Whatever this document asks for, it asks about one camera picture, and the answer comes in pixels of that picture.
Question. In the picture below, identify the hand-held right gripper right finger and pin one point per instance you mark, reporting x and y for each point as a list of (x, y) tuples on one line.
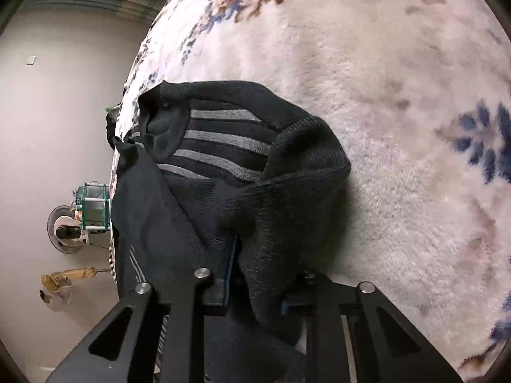
[(319, 299)]

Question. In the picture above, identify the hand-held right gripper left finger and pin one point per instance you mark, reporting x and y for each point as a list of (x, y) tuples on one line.
[(215, 295)]

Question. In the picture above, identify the dark striped sweater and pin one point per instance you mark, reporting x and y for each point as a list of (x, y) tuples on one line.
[(287, 191)]

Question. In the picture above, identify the yellow plastic object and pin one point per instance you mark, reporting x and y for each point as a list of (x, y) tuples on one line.
[(72, 277)]

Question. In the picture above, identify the teal storage rack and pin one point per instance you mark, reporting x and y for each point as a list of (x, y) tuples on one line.
[(96, 207)]

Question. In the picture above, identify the round floor fan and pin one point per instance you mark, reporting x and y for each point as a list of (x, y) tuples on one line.
[(64, 231)]

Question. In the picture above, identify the dark cloth pile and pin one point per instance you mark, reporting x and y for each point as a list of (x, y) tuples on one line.
[(109, 131)]

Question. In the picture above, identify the white and green plastic container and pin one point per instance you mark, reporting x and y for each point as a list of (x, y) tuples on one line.
[(111, 108)]

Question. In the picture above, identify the floral bed blanket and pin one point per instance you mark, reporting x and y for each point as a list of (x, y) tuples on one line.
[(379, 68)]

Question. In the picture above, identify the white wall switch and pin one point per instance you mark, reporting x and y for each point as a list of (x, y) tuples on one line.
[(31, 60)]

